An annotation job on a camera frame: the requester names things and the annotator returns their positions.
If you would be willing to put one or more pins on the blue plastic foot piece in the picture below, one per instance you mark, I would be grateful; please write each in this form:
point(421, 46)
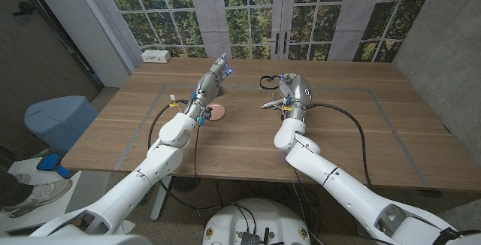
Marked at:
point(49, 161)

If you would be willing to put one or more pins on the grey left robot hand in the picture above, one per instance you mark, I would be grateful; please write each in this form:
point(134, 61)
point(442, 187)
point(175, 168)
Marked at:
point(206, 91)

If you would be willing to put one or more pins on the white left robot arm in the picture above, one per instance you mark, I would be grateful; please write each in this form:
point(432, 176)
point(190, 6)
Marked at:
point(135, 185)

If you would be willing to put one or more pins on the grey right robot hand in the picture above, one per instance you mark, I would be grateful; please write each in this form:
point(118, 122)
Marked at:
point(298, 94)

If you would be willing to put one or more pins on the blue-grey upholstered stool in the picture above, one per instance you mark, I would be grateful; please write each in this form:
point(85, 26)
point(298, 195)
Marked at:
point(60, 121)

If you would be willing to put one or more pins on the white robot torso base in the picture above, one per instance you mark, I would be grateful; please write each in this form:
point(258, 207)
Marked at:
point(259, 218)

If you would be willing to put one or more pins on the grey white sneaker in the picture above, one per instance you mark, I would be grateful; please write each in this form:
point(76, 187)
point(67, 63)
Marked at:
point(41, 194)

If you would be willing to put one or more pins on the pink round pins lid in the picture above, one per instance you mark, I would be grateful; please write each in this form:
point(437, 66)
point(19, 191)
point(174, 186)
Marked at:
point(218, 112)

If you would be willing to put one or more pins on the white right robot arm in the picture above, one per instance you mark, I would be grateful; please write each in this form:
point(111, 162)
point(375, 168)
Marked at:
point(345, 192)

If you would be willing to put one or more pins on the round black floor fan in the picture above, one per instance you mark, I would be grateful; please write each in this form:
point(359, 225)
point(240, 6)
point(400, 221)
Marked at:
point(186, 184)

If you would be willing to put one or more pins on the white table leg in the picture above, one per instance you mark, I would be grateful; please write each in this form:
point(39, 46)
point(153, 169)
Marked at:
point(161, 203)

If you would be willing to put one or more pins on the black trouser leg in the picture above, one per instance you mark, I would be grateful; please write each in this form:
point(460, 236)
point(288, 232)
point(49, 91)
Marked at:
point(11, 190)

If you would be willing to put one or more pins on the white toy airplane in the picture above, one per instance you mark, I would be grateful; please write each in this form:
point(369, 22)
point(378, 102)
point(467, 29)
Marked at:
point(271, 104)

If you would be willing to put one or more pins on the crumpled white paper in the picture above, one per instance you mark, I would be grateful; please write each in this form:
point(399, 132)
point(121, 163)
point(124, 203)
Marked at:
point(124, 228)

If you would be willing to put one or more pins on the printed window forest backdrop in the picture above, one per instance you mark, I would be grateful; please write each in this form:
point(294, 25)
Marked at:
point(240, 16)

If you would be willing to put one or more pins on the white rectangular device box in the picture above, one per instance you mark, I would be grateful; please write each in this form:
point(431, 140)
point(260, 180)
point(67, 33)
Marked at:
point(155, 56)

